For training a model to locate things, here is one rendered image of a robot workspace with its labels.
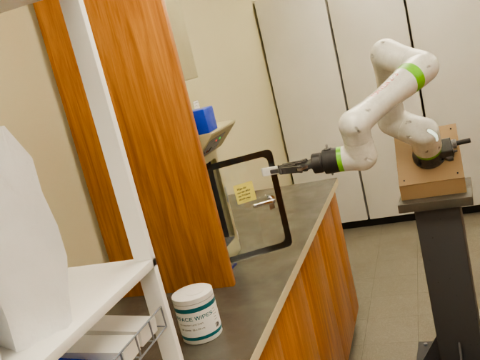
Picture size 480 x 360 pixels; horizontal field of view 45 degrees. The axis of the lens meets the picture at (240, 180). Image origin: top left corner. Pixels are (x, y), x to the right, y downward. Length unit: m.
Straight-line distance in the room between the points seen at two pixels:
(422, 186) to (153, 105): 1.32
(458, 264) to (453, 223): 0.20
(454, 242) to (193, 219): 1.28
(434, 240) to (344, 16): 2.71
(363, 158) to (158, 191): 0.75
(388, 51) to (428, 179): 0.69
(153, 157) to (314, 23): 3.22
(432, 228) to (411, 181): 0.24
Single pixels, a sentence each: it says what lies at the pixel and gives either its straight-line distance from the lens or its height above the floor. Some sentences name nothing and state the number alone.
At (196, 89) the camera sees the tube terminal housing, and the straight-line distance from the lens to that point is 2.38.
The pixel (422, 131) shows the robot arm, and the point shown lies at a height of 1.27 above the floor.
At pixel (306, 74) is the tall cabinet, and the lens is 5.16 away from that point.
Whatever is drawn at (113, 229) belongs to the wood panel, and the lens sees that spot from 2.29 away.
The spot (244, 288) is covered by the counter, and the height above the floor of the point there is 0.94.
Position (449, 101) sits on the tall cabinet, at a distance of 5.12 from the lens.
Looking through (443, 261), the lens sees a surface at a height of 0.63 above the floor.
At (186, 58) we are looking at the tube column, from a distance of 2.36.
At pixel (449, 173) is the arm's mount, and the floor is 1.03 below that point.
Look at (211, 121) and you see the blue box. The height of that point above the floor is 1.55.
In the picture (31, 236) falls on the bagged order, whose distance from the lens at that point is 1.05.
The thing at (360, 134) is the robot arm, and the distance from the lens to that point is 2.02.
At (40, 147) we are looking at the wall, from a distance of 2.16.
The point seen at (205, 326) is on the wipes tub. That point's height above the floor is 0.99.
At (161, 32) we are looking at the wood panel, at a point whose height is 1.89.
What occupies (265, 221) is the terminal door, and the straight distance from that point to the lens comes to 2.25.
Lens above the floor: 1.75
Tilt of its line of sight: 12 degrees down
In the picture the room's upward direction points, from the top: 14 degrees counter-clockwise
